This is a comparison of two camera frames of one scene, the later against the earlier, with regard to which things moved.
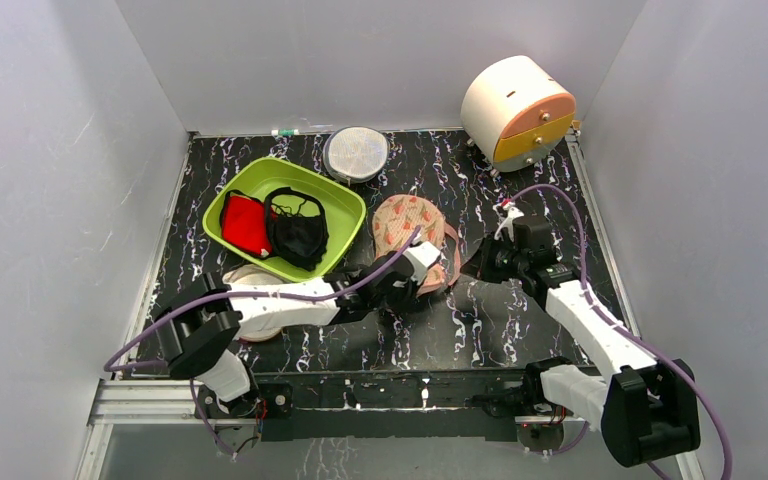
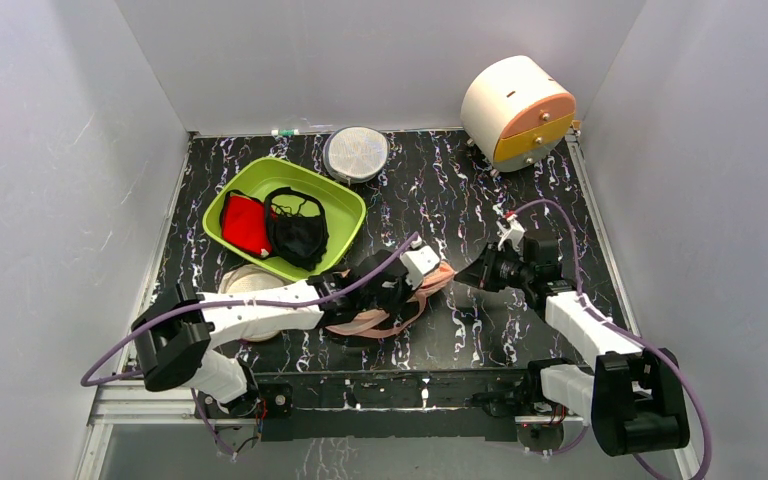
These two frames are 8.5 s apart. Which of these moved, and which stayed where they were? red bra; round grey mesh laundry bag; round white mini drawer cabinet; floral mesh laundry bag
Moved: floral mesh laundry bag
Stayed: round white mini drawer cabinet; red bra; round grey mesh laundry bag
